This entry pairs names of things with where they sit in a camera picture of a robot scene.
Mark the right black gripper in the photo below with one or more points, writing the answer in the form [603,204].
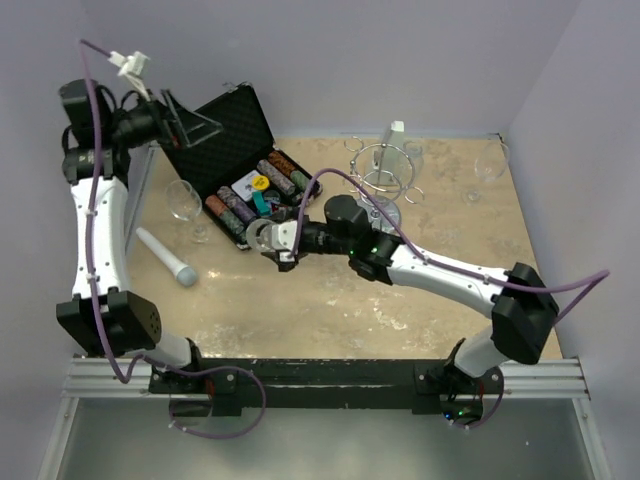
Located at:
[285,266]

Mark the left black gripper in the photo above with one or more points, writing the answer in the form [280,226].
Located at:
[180,127]

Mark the clear wine glass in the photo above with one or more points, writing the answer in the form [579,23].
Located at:
[185,204]
[489,166]

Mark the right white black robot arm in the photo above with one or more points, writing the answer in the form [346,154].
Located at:
[521,311]

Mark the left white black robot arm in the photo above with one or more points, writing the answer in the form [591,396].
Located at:
[103,316]

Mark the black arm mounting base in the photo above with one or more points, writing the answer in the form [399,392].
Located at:
[420,386]

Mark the chrome wine glass rack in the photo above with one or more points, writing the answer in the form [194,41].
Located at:
[390,190]

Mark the teal dealer block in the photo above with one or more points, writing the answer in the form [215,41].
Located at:
[262,206]

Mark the clear dealer button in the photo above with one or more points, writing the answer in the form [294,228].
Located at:
[272,196]

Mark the dark green chip stack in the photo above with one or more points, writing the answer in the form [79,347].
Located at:
[234,224]

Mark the grey purple chip stack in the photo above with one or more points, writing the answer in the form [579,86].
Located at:
[276,177]

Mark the yellow big blind button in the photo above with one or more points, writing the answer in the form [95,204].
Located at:
[260,183]

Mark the black poker chip case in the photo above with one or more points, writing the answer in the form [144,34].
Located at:
[220,161]

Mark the white playing card box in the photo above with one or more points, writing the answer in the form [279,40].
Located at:
[243,186]

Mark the purple white chip stack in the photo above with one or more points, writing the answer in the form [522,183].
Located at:
[237,205]

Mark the red brown chip stack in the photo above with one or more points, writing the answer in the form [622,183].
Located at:
[217,206]

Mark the brown orange chip stack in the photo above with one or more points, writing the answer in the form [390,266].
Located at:
[281,163]

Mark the white grey handheld tool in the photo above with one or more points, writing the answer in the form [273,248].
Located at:
[183,273]

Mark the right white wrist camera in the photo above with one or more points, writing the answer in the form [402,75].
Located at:
[283,236]

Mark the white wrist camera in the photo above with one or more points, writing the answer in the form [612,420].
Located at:
[131,68]
[283,236]

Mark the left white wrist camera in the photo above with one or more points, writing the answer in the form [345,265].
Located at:
[131,68]

